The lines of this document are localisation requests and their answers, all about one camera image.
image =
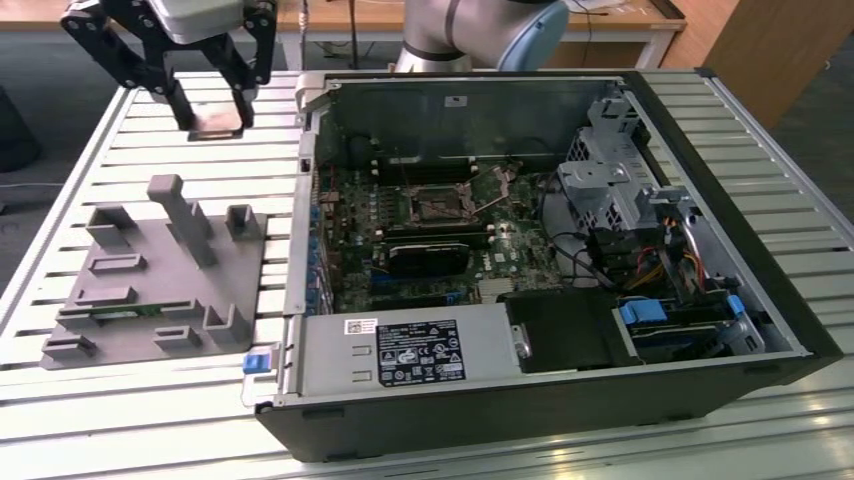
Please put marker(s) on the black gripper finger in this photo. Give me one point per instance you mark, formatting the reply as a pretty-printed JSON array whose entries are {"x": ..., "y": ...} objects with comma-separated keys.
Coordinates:
[
  {"x": 143, "y": 60},
  {"x": 260, "y": 45}
]

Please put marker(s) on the silver square CPU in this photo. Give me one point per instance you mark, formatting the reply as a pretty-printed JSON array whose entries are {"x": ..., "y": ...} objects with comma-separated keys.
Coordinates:
[{"x": 214, "y": 120}]

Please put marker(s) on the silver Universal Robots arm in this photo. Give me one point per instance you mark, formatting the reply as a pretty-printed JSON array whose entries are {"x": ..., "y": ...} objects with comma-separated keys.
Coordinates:
[{"x": 460, "y": 30}]

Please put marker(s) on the CPU socket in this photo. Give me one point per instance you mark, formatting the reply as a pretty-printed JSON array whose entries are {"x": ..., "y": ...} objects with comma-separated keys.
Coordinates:
[{"x": 436, "y": 205}]

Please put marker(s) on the black RAM slot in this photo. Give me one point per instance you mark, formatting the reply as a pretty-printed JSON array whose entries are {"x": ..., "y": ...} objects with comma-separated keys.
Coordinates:
[{"x": 434, "y": 234}]

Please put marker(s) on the wooden desk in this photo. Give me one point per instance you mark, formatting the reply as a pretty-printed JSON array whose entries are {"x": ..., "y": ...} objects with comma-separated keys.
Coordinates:
[{"x": 347, "y": 20}]

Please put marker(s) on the black round bin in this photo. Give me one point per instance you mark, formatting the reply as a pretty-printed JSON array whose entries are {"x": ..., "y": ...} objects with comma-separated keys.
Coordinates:
[{"x": 16, "y": 135}]

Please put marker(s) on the grey parts rack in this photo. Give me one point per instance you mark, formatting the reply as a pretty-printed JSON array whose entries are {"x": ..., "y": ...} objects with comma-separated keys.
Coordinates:
[{"x": 160, "y": 280}]

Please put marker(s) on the metal locking lever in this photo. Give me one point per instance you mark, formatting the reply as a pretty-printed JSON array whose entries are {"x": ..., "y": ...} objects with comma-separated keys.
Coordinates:
[{"x": 490, "y": 203}]

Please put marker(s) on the black graphics card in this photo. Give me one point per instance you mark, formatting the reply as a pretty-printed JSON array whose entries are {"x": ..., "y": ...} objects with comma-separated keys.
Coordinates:
[{"x": 427, "y": 257}]

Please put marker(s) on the green RAM stick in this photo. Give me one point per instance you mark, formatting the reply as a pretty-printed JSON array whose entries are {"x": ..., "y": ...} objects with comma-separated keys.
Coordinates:
[{"x": 123, "y": 311}]

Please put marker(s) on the green motherboard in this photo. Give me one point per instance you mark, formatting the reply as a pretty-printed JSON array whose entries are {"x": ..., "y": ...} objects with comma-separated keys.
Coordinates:
[{"x": 520, "y": 250}]

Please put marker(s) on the metal disk bay cage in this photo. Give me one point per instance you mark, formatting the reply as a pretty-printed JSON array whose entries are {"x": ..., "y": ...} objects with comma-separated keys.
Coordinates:
[{"x": 601, "y": 185}]

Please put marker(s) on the small silver heatsink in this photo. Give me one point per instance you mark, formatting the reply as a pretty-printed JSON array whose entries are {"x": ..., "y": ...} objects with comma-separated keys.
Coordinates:
[{"x": 498, "y": 290}]

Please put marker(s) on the silver power supply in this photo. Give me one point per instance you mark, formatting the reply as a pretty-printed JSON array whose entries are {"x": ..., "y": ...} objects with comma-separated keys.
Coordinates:
[{"x": 320, "y": 355}]

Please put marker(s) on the blue case latch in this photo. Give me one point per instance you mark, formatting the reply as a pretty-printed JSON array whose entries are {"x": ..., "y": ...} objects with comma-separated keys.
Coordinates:
[{"x": 256, "y": 363}]

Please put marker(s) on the black power supply label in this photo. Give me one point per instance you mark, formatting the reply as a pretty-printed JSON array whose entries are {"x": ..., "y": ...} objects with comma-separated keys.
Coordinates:
[{"x": 420, "y": 355}]

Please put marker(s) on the black plastic shroud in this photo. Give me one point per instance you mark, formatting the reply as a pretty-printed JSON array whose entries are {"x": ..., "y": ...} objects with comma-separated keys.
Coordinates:
[{"x": 567, "y": 330}]

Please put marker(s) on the wooden cabinet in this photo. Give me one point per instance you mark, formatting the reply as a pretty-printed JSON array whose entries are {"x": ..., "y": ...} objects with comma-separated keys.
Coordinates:
[{"x": 781, "y": 50}]

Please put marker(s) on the blue disk carrier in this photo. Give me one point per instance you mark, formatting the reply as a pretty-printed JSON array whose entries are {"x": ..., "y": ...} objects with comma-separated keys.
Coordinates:
[{"x": 642, "y": 312}]

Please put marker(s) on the black open PC case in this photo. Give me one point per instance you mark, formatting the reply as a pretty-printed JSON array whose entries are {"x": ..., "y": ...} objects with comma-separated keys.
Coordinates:
[{"x": 534, "y": 415}]

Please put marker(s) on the blue retaining clip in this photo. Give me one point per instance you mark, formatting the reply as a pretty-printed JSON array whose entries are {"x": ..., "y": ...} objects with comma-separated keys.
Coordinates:
[{"x": 735, "y": 305}]

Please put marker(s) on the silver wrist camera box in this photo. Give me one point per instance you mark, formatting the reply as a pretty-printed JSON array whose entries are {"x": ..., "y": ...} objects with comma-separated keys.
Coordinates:
[{"x": 194, "y": 20}]

